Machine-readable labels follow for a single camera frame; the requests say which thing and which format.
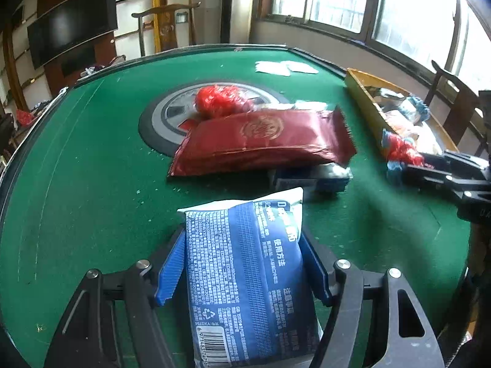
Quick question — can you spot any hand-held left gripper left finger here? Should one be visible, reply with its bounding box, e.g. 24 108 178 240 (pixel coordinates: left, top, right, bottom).
44 224 188 368

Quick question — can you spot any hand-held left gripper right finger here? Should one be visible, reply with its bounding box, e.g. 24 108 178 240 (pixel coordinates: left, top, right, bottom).
298 232 446 368

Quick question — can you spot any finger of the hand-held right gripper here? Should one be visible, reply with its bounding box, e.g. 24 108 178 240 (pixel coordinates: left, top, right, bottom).
441 149 491 171
401 163 491 198

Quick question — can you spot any red and blue plastic bag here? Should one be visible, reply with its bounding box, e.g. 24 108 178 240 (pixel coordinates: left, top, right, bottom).
381 129 426 185

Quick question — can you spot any blue wet wipes packet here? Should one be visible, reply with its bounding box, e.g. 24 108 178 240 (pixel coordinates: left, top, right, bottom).
177 187 327 368

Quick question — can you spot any yellow wooden tray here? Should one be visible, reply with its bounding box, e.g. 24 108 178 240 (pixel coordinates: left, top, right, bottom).
344 68 461 154

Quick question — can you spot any dark wooden chair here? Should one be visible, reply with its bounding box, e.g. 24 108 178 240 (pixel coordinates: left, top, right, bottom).
424 60 491 154

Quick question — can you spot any blue knitted sock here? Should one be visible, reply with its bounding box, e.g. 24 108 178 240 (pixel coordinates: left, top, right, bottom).
407 95 430 121

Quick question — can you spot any blue white tissue packet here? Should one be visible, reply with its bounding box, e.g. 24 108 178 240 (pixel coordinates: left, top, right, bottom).
269 163 354 194

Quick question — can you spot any dark red foil packet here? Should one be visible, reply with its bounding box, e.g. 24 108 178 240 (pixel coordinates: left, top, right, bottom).
168 108 357 177

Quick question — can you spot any grey round table hub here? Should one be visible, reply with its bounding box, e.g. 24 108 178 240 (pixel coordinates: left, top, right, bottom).
139 80 296 158

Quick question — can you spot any large window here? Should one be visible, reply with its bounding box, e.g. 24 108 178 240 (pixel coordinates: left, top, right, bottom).
255 0 491 96

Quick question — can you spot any red crinkly wrapped snack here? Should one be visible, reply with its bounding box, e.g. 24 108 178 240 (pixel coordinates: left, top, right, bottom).
194 83 256 119

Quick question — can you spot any white packet with red print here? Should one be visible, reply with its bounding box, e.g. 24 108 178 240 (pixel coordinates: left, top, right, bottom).
255 60 292 76

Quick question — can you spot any wooden chair with carved back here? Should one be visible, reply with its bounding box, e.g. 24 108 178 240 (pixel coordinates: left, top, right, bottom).
131 2 201 57

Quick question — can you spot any black flat television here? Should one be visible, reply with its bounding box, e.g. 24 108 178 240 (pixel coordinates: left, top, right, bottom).
27 0 118 70

